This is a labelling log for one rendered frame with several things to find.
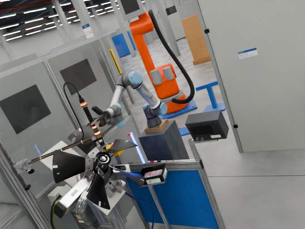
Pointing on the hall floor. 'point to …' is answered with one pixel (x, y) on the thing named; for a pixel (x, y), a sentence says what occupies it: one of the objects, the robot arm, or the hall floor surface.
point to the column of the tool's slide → (41, 219)
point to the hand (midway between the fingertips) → (89, 123)
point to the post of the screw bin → (159, 206)
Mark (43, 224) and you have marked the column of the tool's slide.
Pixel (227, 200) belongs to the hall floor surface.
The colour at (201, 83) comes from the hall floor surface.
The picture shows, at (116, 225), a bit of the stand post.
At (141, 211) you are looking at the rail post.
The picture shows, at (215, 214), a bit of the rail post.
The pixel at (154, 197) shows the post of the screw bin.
